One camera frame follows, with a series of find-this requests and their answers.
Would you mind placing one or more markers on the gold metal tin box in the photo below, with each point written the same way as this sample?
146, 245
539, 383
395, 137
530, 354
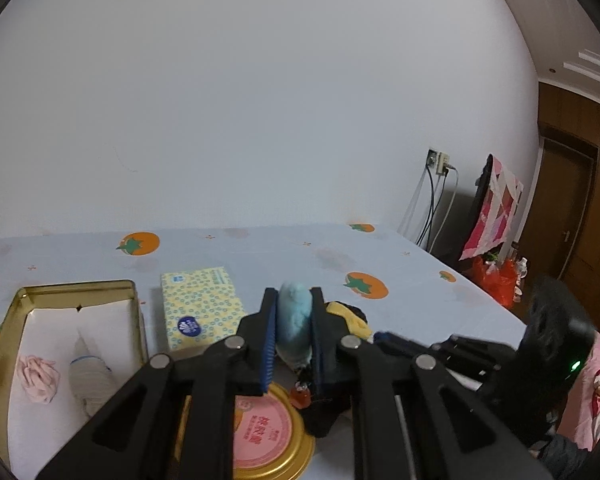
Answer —
45, 321

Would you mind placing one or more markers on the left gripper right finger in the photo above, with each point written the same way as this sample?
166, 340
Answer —
319, 341

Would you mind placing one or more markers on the pink patterned cloth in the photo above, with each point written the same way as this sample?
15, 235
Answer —
492, 213

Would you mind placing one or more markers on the white knit glove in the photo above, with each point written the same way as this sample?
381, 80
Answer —
91, 381

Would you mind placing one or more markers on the brown wooden door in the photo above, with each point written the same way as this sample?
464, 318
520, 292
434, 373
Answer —
561, 236

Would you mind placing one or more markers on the black fuzzy cloth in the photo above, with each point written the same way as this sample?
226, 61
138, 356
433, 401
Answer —
336, 384

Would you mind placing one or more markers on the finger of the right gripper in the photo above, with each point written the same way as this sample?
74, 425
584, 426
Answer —
466, 350
422, 356

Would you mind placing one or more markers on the tomato print tablecloth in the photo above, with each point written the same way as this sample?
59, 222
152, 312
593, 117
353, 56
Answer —
400, 288

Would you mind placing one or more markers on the wall power outlet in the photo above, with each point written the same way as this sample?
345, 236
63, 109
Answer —
437, 162

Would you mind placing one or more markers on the yellow cloth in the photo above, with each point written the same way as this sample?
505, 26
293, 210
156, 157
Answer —
354, 317

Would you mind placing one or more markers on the light blue plush keychain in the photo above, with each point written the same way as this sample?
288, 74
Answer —
293, 325

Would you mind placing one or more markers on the red plastic bag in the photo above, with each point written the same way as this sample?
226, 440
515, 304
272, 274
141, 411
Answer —
497, 280

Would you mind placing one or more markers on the yellow dotted tissue pack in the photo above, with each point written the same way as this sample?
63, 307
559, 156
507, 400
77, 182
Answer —
200, 308

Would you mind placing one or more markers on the pink scrunched cloth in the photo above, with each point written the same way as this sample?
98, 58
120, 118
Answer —
38, 377

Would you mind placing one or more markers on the round gold pink lid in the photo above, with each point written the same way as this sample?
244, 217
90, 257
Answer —
270, 441

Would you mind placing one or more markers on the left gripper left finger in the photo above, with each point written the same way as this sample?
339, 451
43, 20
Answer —
268, 315

